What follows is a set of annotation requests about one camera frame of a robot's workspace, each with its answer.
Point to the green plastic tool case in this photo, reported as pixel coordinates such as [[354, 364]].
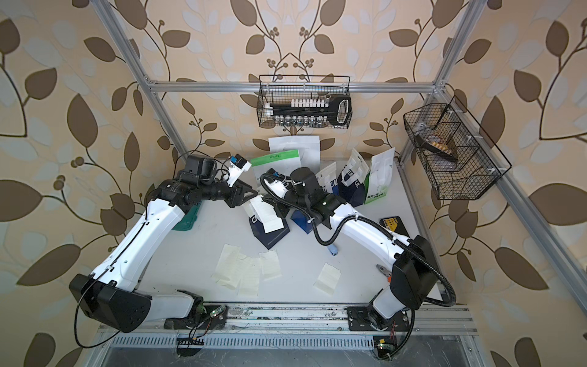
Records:
[[187, 223]]

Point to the wire basket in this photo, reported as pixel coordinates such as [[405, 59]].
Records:
[[480, 162], [284, 87]]

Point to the green white cool tea bag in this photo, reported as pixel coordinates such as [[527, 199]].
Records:
[[282, 162]]

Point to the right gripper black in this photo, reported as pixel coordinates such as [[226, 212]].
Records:
[[279, 203]]

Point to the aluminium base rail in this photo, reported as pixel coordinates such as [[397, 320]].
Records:
[[430, 320]]

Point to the back wire basket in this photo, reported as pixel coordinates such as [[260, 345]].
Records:
[[284, 87]]

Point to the blue takeaway bag white handles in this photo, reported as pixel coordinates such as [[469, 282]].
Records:
[[317, 205]]

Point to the small dark navy bag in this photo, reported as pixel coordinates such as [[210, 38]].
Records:
[[269, 240]]

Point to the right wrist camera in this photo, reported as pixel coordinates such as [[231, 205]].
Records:
[[278, 183]]

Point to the white green bag right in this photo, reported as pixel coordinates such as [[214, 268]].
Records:
[[380, 175]]

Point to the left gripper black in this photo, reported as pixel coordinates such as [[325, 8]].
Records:
[[235, 197]]

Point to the dark navy bag right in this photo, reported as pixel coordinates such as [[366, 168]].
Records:
[[351, 180]]

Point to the light blue stapler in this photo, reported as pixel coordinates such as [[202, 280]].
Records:
[[333, 249]]

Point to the black socket set holder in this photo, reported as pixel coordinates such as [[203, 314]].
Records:
[[334, 110]]

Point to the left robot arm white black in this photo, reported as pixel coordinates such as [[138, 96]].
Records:
[[108, 294]]

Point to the white flat bag back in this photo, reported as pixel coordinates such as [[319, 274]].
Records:
[[308, 147]]

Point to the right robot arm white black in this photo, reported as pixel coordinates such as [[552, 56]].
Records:
[[414, 279]]

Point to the right wire basket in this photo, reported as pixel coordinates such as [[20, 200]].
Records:
[[480, 162]]

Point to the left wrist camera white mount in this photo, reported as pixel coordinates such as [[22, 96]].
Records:
[[237, 165]]

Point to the object in right basket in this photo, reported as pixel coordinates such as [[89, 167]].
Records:
[[435, 152]]

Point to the black yellow-labelled device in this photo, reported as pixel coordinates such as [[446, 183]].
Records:
[[394, 224]]

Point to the orange handled pliers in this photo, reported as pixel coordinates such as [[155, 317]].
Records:
[[387, 273]]

